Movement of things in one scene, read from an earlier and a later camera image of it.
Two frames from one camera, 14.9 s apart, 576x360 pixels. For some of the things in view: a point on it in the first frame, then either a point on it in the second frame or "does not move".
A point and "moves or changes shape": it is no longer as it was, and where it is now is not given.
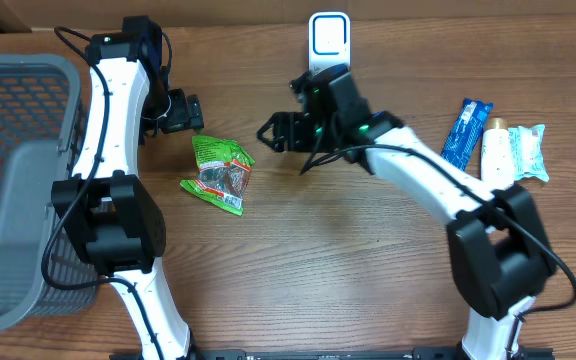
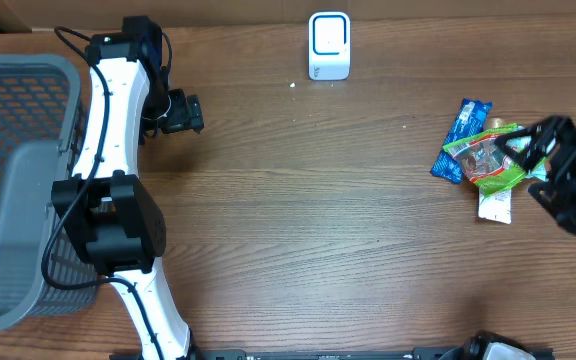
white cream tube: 497,155 moves or changes shape
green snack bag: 224,169 to 487,164
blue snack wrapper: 464,136 does not move
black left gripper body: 181,114 does not move
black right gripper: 288,132 to 574,144
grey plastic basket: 26,117 does not move
